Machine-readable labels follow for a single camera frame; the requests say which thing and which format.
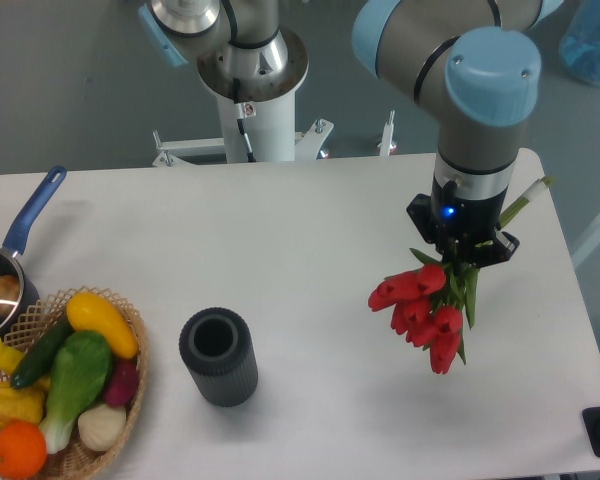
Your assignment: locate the dark green cucumber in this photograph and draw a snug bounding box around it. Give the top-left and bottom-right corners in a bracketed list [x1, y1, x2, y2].
[10, 317, 74, 389]

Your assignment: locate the blue handled saucepan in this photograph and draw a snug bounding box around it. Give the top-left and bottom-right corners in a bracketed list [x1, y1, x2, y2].
[0, 166, 67, 337]

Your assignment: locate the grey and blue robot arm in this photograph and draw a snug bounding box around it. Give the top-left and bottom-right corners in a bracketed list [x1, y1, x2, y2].
[138, 1, 556, 268]

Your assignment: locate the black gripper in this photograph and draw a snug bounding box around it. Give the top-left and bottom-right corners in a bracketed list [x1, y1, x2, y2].
[406, 174, 520, 266]

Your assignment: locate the orange fruit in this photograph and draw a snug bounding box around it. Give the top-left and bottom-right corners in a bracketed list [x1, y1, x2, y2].
[0, 421, 47, 479]

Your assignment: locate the dark grey ribbed vase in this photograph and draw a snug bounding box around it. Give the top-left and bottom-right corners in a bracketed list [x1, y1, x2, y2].
[179, 307, 259, 408]

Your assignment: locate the yellow bell pepper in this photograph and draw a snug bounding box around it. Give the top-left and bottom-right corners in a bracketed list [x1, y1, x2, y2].
[0, 381, 46, 430]

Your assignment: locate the red tulip bouquet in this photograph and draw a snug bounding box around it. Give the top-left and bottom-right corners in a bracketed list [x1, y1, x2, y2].
[367, 175, 557, 376]

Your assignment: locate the green bok choy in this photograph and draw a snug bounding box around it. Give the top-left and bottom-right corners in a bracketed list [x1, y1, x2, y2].
[39, 330, 113, 455]

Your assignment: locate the purple red radish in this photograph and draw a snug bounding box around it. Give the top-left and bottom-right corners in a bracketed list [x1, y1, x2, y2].
[102, 360, 139, 407]

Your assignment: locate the small yellow banana pepper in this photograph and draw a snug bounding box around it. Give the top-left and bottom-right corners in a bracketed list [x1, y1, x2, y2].
[0, 337, 25, 375]

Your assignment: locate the blue translucent container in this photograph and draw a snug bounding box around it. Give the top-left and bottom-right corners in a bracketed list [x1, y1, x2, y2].
[559, 1, 600, 86]

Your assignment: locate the yellow squash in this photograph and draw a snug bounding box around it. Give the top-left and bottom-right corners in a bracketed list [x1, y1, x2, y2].
[66, 291, 139, 360]

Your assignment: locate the woven wicker basket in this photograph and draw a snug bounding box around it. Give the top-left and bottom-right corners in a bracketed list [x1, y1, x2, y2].
[0, 287, 148, 479]

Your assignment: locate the white garlic bulb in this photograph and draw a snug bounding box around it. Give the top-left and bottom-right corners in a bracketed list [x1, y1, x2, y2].
[78, 403, 127, 452]

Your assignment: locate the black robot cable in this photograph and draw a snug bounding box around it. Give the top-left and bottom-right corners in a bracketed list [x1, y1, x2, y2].
[231, 78, 258, 164]

